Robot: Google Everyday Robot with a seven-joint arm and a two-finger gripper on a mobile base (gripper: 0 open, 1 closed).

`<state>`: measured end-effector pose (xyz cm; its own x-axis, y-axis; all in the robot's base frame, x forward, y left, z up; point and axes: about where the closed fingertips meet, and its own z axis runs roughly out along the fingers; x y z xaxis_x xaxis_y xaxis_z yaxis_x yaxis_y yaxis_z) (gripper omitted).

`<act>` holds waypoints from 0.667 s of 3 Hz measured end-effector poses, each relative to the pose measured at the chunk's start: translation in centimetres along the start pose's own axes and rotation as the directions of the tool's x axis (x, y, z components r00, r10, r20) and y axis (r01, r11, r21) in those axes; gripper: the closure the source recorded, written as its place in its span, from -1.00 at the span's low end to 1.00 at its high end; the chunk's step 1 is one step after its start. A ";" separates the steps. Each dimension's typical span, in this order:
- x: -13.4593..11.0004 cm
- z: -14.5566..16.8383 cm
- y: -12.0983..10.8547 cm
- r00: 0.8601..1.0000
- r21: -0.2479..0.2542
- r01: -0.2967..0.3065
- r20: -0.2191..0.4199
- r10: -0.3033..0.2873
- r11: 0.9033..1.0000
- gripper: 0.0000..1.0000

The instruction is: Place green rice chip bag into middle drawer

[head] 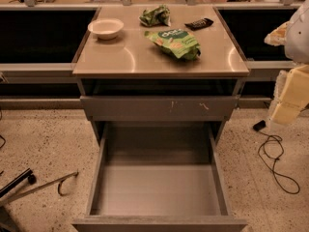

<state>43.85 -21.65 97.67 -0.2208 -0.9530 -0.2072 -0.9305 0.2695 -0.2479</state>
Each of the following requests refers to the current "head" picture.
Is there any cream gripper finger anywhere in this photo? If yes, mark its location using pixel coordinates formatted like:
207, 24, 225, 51
264, 22, 289, 46

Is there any green rice chip bag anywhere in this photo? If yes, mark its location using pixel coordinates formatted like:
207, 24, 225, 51
144, 29, 201, 60

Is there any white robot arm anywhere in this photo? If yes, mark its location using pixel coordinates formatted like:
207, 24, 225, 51
264, 0, 309, 125

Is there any crumpled green snack bag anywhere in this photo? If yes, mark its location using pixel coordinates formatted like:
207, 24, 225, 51
139, 5, 171, 27

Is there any grey drawer cabinet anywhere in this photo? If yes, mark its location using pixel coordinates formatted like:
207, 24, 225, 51
73, 5, 249, 137

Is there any open grey middle drawer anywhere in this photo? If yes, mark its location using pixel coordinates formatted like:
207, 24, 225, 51
72, 123, 247, 232

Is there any closed grey top drawer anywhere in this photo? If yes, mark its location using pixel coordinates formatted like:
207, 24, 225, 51
80, 96, 238, 122

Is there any white bowl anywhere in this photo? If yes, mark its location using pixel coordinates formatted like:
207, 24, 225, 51
88, 18, 124, 40

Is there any grey metal hook bar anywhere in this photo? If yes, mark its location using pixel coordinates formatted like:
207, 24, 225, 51
0, 171, 79, 207

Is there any black chair leg with caster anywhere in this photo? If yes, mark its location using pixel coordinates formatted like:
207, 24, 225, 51
0, 168, 37, 198

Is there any black power cable with adapter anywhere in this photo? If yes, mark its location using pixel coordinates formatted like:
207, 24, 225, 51
252, 119, 301, 195

